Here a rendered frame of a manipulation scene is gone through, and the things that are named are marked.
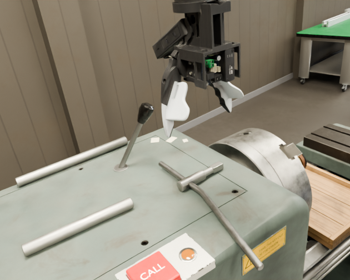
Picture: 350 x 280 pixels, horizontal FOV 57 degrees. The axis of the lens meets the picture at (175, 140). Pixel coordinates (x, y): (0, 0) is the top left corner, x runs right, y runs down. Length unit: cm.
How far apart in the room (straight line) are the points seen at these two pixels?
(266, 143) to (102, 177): 42
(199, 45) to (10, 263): 46
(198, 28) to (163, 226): 33
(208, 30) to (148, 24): 278
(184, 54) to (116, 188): 34
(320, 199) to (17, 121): 225
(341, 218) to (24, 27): 236
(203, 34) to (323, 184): 97
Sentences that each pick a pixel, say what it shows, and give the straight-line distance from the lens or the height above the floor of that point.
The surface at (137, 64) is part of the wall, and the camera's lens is 318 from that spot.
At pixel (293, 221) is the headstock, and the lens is 65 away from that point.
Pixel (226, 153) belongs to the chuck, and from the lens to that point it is 87.
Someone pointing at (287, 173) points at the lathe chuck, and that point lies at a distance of 84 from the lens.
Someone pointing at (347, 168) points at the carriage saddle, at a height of 91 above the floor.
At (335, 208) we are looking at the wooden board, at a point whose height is 89.
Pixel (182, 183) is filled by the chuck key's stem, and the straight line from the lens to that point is 65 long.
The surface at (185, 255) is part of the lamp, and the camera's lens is 53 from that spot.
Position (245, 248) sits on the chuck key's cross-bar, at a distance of 53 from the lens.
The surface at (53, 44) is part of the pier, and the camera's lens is 268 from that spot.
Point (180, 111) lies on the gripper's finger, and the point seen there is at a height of 146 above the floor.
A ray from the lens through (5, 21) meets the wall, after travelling 269.
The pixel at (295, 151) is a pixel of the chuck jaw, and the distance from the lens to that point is 92.
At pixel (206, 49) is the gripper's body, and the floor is 155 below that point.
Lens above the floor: 165
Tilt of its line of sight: 27 degrees down
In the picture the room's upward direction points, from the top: 7 degrees counter-clockwise
